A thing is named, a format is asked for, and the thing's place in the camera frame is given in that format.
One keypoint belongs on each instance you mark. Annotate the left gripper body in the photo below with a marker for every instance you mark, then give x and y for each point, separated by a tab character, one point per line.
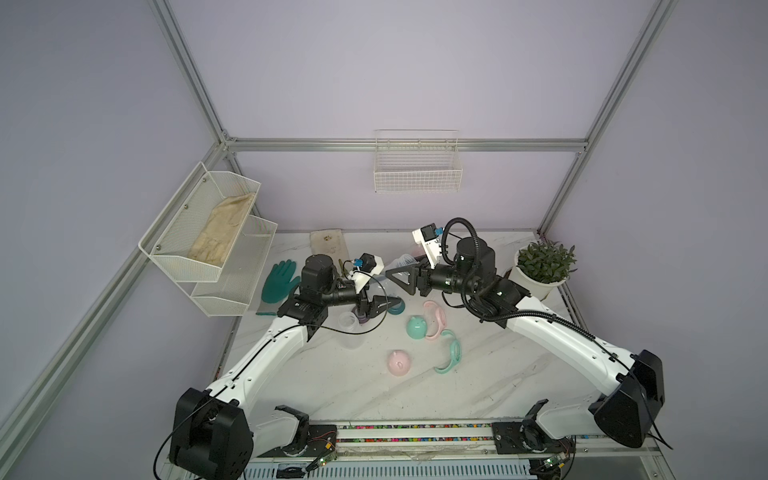
362	302

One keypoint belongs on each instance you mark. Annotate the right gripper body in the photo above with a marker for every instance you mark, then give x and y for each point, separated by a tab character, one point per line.
445	279

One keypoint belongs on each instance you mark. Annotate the clear baby bottle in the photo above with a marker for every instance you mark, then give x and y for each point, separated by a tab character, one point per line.
351	331
400	262

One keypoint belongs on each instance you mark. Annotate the teal nipple collar with straw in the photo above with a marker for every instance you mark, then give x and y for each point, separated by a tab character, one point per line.
397	308

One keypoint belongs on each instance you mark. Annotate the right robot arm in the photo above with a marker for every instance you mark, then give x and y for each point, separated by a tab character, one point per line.
628	387

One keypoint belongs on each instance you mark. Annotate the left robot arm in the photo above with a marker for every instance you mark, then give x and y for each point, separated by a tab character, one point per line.
215	431

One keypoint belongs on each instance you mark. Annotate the mint green bottle cap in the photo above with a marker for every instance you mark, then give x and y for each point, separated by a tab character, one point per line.
417	328

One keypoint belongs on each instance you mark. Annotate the pink bottle cap left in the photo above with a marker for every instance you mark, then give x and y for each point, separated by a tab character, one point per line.
399	363

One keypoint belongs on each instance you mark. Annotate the beige glove green fingertips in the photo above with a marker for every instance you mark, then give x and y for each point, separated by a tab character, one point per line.
331	243

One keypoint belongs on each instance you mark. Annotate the green rubber glove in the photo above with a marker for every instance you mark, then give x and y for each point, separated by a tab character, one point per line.
278	286

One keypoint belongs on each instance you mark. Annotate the potted green plant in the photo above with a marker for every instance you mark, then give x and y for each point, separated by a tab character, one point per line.
542	266

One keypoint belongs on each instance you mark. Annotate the lower white mesh shelf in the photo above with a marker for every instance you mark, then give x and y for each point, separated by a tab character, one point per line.
232	294

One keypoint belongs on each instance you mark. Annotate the white mesh shelf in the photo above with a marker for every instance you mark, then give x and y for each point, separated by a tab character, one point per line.
172	242
232	294

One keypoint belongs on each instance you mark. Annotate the beige glove in shelf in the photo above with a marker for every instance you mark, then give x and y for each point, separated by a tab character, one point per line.
214	243

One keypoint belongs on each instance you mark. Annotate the upper white mesh shelf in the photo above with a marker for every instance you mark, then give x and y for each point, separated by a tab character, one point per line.
172	242

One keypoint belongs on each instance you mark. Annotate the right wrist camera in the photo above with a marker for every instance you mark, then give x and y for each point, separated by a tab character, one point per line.
429	238

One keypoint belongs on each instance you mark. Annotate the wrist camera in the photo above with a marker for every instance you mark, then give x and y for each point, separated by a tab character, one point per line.
364	269
429	238

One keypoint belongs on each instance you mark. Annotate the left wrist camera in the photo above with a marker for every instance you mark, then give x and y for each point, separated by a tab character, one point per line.
364	269

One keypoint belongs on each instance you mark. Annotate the white wire wall basket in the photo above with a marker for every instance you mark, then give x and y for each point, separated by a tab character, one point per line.
417	161

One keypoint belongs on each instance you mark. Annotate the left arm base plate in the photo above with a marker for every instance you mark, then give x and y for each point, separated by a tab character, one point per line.
313	442

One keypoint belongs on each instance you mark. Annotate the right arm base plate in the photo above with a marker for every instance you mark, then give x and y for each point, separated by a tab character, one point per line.
517	437

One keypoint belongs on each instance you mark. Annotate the aluminium front rail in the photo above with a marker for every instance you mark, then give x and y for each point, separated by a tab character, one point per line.
432	439

